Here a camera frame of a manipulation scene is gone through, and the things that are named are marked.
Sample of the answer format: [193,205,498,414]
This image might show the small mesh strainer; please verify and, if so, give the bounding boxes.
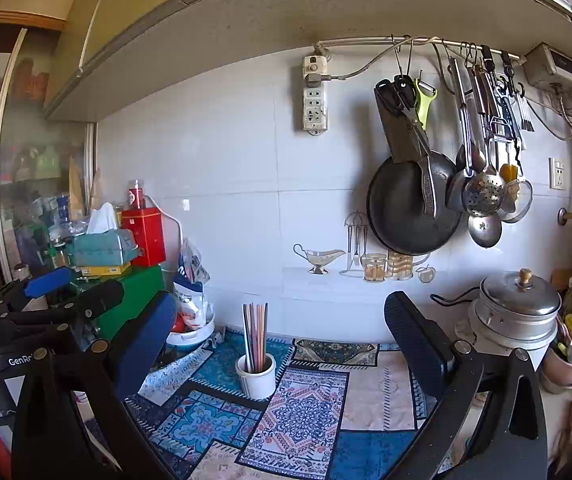
[497,146,533,223]

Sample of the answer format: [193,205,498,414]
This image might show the yellow box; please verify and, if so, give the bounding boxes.
[79,262,131,280]

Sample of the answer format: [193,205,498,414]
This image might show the white power strip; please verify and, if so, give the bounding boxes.
[302,54,328,136]

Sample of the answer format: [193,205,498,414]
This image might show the white wall water heater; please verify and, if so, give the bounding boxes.
[523,44,572,90]

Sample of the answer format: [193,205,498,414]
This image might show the red tin box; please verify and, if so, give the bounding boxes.
[121,179,165,268]

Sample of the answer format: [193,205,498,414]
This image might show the pink chopstick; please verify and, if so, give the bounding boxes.
[251,304,261,373]

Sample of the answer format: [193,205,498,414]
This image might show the cleaver knife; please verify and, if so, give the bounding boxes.
[374,79,421,162]

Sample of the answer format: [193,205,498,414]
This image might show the orange yellow chopstick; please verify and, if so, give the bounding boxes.
[258,304,267,372]

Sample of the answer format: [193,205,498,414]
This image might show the pink cup with utensils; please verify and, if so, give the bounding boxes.
[540,314,572,393]

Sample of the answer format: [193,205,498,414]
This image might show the green box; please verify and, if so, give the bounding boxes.
[84,266,165,340]

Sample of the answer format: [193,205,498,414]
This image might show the wall socket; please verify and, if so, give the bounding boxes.
[549,157,566,191]

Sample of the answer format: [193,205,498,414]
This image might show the steel soup ladle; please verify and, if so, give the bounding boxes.
[467,214,502,248]

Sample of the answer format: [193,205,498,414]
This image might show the white round dish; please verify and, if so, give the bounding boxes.
[167,311,215,348]

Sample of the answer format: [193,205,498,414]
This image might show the black kitchen scissors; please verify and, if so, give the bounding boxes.
[391,75,438,219]

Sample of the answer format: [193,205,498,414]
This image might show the green handled peeler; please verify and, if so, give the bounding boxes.
[414,78,438,128]

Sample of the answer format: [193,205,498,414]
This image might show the patterned patchwork table mat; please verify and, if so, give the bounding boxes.
[124,328,436,479]

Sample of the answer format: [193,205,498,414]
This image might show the steel pot with lid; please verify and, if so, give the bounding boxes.
[468,269,561,350]

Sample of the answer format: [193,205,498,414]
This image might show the cream ceramic utensil cup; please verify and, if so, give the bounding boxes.
[235,353,276,401]

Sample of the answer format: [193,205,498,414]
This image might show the steel slotted ladle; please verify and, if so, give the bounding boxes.
[464,66,506,217]

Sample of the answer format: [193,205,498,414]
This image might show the black frying pan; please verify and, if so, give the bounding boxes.
[366,152,462,256]

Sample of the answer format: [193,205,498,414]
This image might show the white plastic food bag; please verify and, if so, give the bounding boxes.
[173,238,210,330]

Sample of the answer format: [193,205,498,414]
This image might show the teal tissue box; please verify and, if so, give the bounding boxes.
[72,203,140,266]

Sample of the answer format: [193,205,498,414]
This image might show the maroon chopstick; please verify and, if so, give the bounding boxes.
[254,304,265,373]

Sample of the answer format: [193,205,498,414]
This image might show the metal hanging rail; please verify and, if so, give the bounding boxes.
[313,34,527,64]

